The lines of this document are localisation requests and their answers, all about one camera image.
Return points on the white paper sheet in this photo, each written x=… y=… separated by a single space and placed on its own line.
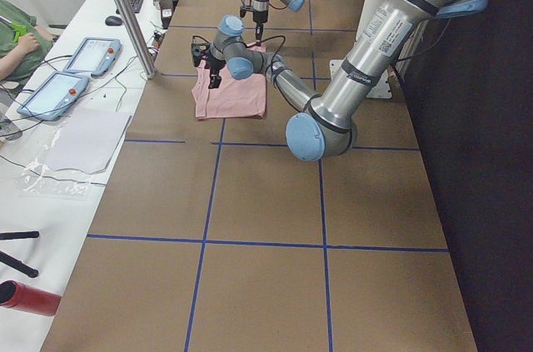
x=87 y=140

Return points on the black computer mouse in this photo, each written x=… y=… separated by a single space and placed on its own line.
x=113 y=21

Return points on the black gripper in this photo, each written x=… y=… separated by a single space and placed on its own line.
x=215 y=66
x=260 y=19

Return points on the person in green shirt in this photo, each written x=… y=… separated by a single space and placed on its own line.
x=24 y=44

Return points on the black camera tripod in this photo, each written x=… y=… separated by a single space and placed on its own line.
x=19 y=247

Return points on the pink Snoopy t-shirt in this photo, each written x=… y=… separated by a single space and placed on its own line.
x=232 y=99

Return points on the aluminium frame post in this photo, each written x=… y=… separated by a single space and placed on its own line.
x=135 y=33

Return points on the lower teach pendant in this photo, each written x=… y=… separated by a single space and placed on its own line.
x=54 y=96

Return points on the teach pendant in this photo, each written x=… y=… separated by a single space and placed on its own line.
x=54 y=96
x=94 y=55

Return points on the black box with label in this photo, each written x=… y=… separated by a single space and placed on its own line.
x=166 y=8

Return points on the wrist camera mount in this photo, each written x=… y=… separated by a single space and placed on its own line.
x=199 y=48
x=244 y=9

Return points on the red bottle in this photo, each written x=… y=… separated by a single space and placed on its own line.
x=22 y=297

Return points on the upper teach pendant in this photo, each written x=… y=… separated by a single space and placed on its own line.
x=94 y=55

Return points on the clear plastic bag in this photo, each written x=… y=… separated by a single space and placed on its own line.
x=36 y=178

